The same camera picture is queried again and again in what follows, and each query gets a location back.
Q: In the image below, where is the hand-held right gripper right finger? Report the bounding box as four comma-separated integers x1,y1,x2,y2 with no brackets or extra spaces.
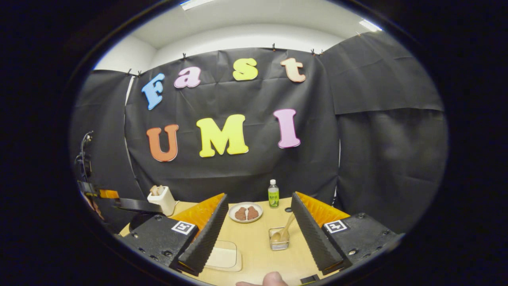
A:
291,191,405,274

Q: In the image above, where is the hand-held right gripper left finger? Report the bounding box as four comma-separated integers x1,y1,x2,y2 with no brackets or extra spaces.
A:
119,193,229,276

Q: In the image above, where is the wooden spoon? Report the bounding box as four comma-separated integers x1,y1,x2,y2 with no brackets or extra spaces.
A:
271,213,296,243

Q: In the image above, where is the wire chopstick holder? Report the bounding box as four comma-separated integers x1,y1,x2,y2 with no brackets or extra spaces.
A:
269,227,290,251

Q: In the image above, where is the white toaster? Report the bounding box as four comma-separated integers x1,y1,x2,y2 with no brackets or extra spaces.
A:
147,186,176,216

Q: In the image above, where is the white round plate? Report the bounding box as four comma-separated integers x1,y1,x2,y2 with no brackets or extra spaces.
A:
228,202,263,223

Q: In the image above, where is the green drink bottle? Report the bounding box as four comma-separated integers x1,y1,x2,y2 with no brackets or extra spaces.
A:
268,179,279,208

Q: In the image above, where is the black backdrop cloth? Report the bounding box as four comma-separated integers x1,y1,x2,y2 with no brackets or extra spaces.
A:
69,31,449,235

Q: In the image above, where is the long ceiling light panel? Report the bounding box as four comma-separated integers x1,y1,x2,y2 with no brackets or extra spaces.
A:
179,0,216,11

